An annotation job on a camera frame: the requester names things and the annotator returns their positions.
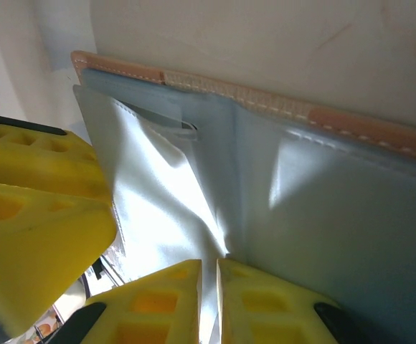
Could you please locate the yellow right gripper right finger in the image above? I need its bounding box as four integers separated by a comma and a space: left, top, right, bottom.
217, 257, 365, 344

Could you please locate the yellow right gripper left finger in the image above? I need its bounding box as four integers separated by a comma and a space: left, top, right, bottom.
49, 259, 202, 344

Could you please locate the tan leather card holder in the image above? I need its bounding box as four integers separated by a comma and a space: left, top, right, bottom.
70, 49, 416, 344

